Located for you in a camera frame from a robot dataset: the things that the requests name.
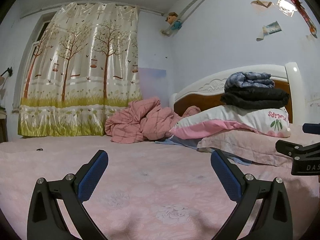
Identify red hanging decoration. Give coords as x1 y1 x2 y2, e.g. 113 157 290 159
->
280 0 317 34

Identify brown wooden side table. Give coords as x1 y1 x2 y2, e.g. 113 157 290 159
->
0 107 8 143

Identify peeling paper wall picture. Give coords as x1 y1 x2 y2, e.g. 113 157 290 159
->
251 0 273 8

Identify white wall pipes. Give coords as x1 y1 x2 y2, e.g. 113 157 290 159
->
160 0 228 37

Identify blue plaid shirt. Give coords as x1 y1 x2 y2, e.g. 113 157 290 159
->
224 72 273 89

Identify white and pink pillow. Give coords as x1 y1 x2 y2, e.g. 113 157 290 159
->
169 104 292 139

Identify bed with pink sheet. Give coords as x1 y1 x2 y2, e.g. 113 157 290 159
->
0 122 320 240

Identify pale pink pillow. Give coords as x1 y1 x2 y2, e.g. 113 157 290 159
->
197 124 320 167

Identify curled wall postcard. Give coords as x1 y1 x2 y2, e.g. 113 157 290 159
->
256 20 282 41

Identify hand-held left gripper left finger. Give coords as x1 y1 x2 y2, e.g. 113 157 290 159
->
26 149 109 240

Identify curtain rod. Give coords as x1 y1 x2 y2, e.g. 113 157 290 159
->
20 4 165 20

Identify tree print curtain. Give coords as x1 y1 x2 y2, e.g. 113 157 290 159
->
17 2 143 137

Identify shiny wall picture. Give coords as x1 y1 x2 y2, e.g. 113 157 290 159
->
276 0 297 16

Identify pink desk lamp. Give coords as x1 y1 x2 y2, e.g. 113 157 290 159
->
0 67 13 85

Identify black folded clothes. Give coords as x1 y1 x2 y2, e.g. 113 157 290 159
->
220 87 290 110

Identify small doll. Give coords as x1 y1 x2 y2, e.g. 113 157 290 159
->
165 12 182 32

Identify pink checked quilt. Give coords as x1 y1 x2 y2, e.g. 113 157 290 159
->
105 96 202 144

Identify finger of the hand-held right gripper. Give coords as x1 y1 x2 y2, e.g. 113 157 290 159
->
275 139 320 159
302 123 320 135

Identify white wooden headboard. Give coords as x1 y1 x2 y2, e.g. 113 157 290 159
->
169 62 300 124

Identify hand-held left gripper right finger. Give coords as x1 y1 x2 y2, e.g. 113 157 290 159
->
210 150 293 240

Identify plain blue cloth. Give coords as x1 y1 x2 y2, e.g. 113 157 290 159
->
155 136 252 167

